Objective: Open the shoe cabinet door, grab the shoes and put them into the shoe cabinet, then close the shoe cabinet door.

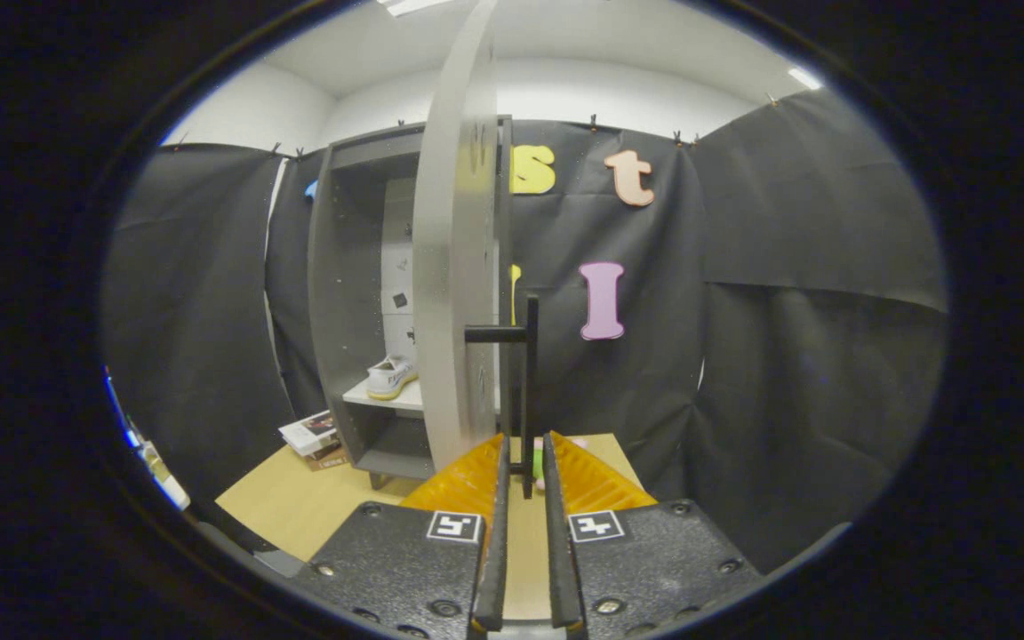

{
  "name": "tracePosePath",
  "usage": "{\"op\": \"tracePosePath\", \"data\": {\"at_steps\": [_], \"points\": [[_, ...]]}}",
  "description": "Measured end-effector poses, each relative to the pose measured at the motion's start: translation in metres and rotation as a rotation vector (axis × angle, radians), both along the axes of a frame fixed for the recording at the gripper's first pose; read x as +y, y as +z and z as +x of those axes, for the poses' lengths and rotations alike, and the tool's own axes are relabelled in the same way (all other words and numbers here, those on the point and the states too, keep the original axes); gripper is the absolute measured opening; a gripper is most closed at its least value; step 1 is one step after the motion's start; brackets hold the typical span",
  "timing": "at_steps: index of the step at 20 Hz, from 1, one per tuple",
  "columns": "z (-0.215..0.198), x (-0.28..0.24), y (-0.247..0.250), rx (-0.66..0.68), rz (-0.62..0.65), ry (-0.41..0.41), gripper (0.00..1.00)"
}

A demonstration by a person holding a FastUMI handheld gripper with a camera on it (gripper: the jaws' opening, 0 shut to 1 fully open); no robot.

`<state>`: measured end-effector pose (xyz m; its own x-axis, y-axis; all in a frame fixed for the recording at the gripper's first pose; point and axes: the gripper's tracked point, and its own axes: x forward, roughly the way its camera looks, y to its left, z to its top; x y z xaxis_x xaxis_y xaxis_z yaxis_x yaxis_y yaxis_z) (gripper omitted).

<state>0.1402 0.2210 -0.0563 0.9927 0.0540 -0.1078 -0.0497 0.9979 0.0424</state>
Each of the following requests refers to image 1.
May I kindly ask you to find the black cabinet door handle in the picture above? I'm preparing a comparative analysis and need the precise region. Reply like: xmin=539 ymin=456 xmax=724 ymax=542
xmin=464 ymin=295 xmax=540 ymax=499

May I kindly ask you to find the white shoe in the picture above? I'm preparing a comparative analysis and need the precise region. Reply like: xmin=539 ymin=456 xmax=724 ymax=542
xmin=365 ymin=355 xmax=420 ymax=401

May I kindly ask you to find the pink green plush toy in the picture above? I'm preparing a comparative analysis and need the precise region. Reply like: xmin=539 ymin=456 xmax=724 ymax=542
xmin=532 ymin=436 xmax=590 ymax=492

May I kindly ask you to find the grey shoe cabinet door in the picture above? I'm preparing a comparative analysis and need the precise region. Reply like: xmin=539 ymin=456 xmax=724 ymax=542
xmin=412 ymin=0 xmax=501 ymax=472

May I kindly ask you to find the black backdrop cloth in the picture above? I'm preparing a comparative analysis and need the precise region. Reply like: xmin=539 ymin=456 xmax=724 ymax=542
xmin=101 ymin=89 xmax=950 ymax=574

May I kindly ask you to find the white blue plastic item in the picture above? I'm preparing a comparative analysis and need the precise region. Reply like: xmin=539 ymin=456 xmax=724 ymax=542
xmin=103 ymin=369 xmax=191 ymax=512

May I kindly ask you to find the row of small cloth clips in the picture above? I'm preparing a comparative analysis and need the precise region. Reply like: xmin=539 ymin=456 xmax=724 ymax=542
xmin=176 ymin=93 xmax=780 ymax=159

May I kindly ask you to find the stack of books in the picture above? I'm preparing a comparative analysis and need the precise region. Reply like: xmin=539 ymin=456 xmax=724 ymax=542
xmin=278 ymin=410 xmax=351 ymax=472

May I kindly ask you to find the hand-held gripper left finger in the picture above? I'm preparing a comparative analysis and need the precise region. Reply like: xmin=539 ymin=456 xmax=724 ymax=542
xmin=290 ymin=433 xmax=511 ymax=640

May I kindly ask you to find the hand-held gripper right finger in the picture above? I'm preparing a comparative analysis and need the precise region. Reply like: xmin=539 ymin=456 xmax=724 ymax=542
xmin=543 ymin=431 xmax=766 ymax=636

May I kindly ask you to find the grey shoe cabinet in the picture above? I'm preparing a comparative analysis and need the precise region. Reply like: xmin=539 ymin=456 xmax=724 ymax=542
xmin=308 ymin=114 xmax=517 ymax=490

